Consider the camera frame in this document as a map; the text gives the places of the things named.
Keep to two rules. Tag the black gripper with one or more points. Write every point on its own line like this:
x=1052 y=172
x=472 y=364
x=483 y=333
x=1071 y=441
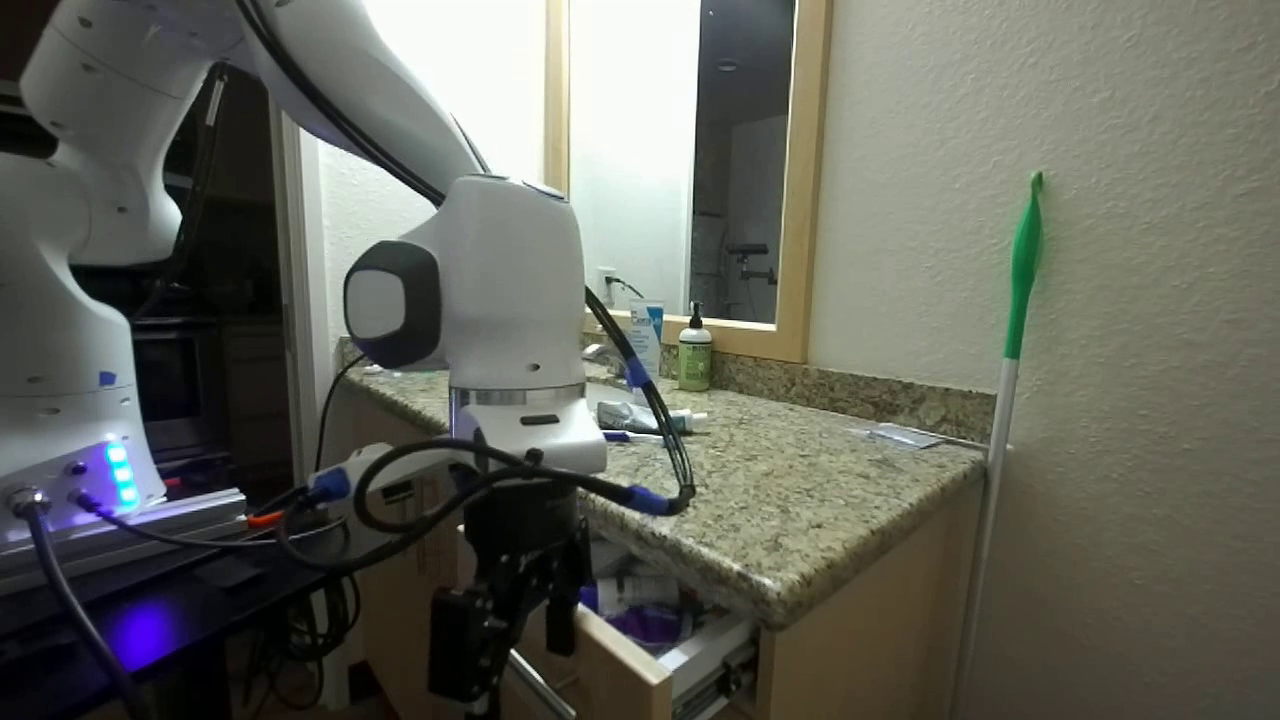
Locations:
x=529 y=559

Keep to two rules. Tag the white bathroom drawer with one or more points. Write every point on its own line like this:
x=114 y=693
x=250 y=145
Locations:
x=648 y=647

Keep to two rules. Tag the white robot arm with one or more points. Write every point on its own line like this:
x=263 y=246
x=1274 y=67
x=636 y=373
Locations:
x=488 y=284

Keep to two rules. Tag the green soap bottle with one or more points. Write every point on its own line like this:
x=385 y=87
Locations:
x=694 y=352

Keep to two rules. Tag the wooden vanity cabinet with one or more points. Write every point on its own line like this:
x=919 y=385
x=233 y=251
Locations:
x=832 y=565

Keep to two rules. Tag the black robot cart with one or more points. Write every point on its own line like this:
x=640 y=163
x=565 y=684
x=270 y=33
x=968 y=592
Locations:
x=194 y=637

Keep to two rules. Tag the wooden framed mirror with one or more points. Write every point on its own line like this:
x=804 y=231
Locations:
x=691 y=145

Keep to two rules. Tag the aluminium rail mount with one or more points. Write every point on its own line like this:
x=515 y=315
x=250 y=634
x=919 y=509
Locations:
x=90 y=540

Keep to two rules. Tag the green white wall stick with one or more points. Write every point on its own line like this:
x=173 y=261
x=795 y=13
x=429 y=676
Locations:
x=1023 y=276

